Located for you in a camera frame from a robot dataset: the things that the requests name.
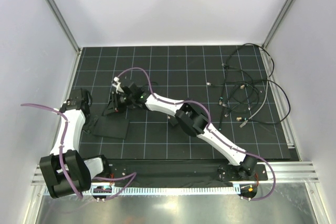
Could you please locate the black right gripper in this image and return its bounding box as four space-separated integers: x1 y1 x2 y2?
103 92 134 118

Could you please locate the black network switch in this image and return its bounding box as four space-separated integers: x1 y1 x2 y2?
92 116 129 139

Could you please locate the black cable green plug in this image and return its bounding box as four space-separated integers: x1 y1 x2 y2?
219 43 275 105
239 79 291 128

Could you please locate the grey ethernet cable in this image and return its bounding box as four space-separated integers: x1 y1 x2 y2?
239 48 274 129

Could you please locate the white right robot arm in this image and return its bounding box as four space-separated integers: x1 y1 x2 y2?
103 77 257 180

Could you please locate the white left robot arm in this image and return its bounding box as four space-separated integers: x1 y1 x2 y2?
39 88 111 198

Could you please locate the black power adapter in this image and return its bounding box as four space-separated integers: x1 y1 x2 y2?
167 115 178 127

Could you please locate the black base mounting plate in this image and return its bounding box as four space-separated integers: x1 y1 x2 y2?
108 159 268 187

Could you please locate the black grid mat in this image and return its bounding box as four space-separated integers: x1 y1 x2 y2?
72 46 299 161

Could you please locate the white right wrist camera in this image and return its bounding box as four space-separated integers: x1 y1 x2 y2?
112 77 123 93

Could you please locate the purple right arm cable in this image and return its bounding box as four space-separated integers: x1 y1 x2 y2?
117 67 277 201

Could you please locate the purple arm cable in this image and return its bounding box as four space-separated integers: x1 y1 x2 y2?
20 102 138 200
117 67 277 201

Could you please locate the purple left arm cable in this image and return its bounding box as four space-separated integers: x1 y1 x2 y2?
20 102 138 200

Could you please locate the white slotted cable duct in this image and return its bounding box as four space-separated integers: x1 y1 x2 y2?
82 184 240 196

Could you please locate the aluminium frame rail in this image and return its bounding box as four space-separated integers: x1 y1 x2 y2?
31 161 319 186

